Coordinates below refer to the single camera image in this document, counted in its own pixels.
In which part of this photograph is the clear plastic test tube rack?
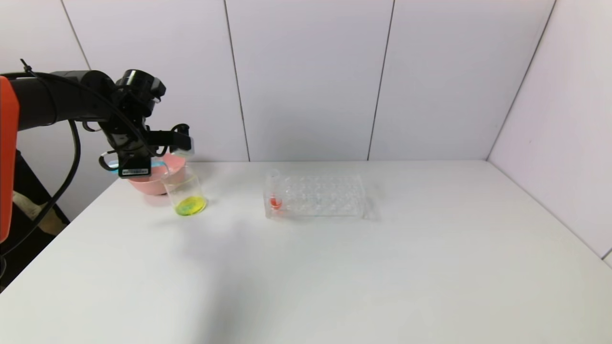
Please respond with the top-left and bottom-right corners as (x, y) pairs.
(263, 173), (368, 220)

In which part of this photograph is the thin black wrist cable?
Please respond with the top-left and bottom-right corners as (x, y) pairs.
(98, 123), (192, 172)

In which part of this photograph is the white curved background object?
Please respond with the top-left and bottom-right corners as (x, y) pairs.
(12, 190), (53, 218)

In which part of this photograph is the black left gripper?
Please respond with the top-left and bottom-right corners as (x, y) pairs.
(109, 131), (152, 179)

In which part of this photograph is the test tube with blue pigment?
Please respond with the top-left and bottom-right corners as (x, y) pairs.
(108, 159), (171, 175)

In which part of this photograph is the black background furniture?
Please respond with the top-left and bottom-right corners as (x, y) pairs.
(0, 150), (72, 293)

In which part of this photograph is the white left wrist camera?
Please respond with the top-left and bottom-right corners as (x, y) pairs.
(170, 135), (196, 158)

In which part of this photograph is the clear glass beaker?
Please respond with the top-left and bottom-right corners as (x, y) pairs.
(161, 166), (210, 217)

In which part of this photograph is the pink bowl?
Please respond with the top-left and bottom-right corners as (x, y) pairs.
(128, 153), (187, 195)

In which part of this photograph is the test tube with red pigment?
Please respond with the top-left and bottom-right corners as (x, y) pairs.
(266, 170), (284, 211)

